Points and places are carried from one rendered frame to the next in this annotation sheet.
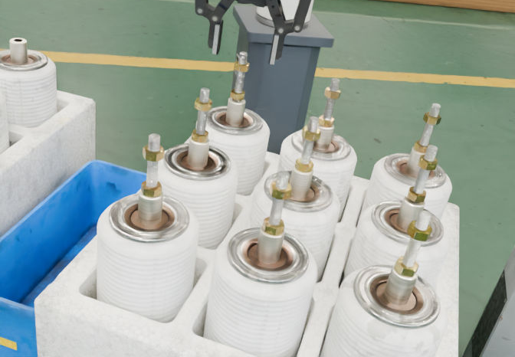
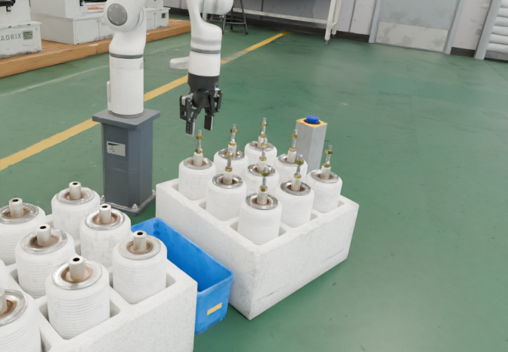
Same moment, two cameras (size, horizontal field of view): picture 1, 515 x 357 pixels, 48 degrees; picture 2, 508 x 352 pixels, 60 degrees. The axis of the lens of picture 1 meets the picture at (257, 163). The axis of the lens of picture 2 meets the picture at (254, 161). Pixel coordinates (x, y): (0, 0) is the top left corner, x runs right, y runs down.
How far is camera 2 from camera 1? 0.87 m
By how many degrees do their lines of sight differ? 53
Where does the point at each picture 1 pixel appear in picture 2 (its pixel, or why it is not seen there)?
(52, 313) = (264, 255)
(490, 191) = (205, 153)
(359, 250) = (287, 177)
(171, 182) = (236, 192)
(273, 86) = (144, 148)
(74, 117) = not seen: hidden behind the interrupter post
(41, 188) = not seen: hidden behind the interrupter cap
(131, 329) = (286, 239)
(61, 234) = not seen: hidden behind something
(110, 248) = (271, 215)
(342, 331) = (323, 195)
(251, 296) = (310, 199)
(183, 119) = (48, 204)
